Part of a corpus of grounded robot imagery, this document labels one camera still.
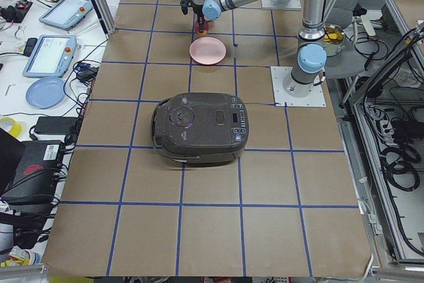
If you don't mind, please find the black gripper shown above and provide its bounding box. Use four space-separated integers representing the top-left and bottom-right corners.
196 14 207 27

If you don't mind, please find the red apple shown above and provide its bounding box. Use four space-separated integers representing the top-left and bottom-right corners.
195 22 209 34

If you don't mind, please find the pink plate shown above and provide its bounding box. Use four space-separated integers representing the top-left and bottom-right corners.
189 37 227 66

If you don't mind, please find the steel bowl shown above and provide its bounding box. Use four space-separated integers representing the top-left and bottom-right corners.
324 24 345 57

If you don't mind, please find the blue plate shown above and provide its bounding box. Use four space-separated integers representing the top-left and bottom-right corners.
25 76 65 109

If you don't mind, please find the dark grey rice cooker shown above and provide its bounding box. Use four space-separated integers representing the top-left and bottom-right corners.
151 92 249 164

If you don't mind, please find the upper teach pendant tablet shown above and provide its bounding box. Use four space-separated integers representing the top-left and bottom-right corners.
38 0 93 30

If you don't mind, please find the teach pendant tablet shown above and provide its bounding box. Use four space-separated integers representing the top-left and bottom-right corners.
22 35 77 78
38 0 93 30

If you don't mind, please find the lower teach pendant tablet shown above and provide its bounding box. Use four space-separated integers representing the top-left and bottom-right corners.
22 35 77 78

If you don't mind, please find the black power adapter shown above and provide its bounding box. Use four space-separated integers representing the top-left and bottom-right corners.
34 117 77 135

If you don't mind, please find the brown paper table mat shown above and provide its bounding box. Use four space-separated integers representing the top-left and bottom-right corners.
42 0 371 278

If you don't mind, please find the yellow tape roll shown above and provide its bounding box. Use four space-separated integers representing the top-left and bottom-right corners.
0 117 23 138

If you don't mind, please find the black laptop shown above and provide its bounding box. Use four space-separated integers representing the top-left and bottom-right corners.
1 130 64 205

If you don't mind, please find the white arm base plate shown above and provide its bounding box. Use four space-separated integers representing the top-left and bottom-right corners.
270 66 326 107

